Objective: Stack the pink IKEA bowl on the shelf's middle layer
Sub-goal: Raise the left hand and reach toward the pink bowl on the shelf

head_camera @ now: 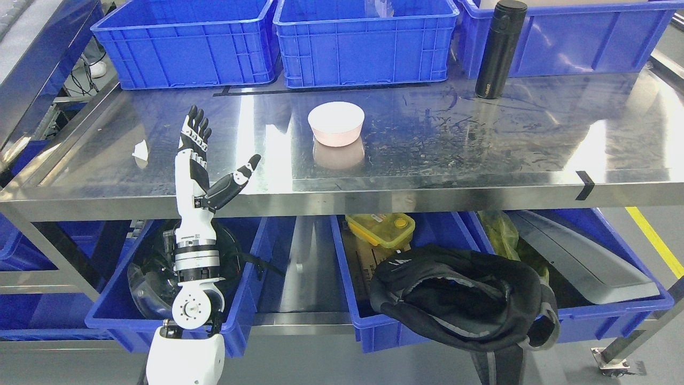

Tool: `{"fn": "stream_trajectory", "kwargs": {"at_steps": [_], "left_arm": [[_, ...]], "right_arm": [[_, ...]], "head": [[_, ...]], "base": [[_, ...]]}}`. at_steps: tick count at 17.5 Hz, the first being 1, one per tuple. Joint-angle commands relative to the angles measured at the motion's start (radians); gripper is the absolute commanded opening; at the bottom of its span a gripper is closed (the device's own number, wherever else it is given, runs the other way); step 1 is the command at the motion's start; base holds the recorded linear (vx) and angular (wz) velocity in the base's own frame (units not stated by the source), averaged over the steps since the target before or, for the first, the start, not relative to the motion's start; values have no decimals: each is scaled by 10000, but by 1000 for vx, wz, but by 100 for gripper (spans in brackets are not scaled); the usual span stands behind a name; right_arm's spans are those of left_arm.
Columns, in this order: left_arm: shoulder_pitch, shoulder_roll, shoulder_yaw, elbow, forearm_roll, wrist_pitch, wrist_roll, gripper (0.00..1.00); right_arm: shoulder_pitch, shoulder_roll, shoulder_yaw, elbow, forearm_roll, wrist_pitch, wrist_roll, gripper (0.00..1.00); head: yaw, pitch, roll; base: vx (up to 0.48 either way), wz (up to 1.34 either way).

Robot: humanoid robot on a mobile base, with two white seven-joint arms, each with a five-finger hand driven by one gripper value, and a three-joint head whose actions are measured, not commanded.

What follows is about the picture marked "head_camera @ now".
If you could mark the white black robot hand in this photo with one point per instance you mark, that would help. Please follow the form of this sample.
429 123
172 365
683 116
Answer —
197 199

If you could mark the pink ikea bowl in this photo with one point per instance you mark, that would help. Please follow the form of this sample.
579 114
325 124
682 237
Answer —
336 124

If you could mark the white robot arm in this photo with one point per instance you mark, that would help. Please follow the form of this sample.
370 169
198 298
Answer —
188 348

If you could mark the blue crate lower middle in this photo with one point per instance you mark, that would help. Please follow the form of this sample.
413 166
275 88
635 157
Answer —
375 331

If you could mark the blue crate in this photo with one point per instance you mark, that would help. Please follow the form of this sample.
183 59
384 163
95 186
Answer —
364 43
580 319
115 312
571 40
185 44
375 331

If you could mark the blue crate top middle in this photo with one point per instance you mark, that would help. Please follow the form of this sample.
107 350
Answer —
364 43

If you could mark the blue crate lower left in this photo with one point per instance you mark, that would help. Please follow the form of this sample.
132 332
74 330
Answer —
115 312

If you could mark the blue crate top left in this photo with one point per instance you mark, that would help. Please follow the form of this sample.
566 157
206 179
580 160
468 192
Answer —
185 44

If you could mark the yellow lunch box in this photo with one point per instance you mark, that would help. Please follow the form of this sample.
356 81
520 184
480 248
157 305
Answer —
392 231

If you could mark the black backpack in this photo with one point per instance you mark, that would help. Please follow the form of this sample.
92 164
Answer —
493 307

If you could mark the black thermos bottle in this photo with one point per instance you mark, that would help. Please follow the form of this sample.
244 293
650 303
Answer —
502 39

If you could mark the grey plastic panel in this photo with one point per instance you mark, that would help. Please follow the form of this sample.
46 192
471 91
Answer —
600 276

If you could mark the black tape strip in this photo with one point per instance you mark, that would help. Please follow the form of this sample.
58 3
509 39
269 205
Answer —
588 185

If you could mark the blue crate top right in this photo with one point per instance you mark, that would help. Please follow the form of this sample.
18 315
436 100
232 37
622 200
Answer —
571 40

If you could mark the blue crate lower right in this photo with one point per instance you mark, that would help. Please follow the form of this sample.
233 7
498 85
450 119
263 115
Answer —
580 319

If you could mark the stainless steel table frame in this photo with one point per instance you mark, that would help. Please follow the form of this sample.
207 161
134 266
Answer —
431 147

